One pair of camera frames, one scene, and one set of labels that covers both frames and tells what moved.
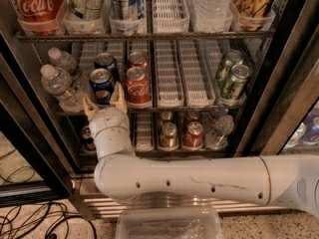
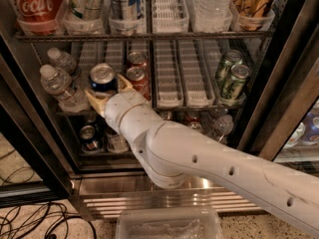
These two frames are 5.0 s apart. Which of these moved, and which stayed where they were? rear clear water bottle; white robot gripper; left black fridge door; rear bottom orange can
Moved: white robot gripper
Stayed: rear bottom orange can; left black fridge door; rear clear water bottle
